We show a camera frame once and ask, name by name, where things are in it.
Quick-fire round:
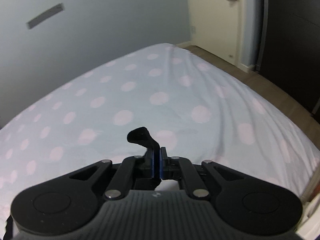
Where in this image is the grey wall panel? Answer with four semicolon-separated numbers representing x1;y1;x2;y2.
26;3;64;31

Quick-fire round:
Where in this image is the cream door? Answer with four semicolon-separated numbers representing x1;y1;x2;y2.
184;0;252;68

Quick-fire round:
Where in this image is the black and grey garment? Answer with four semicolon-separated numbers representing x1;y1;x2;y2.
127;127;162;188

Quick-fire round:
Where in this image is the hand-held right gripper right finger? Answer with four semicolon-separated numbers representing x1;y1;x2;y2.
160;147;244;201

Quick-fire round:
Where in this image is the polka dot bed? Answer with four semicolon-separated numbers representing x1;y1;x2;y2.
0;43;320;240

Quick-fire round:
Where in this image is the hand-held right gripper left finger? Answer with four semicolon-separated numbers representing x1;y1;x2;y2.
70;147;158;200

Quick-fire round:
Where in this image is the black wardrobe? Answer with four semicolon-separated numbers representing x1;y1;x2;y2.
255;0;320;117

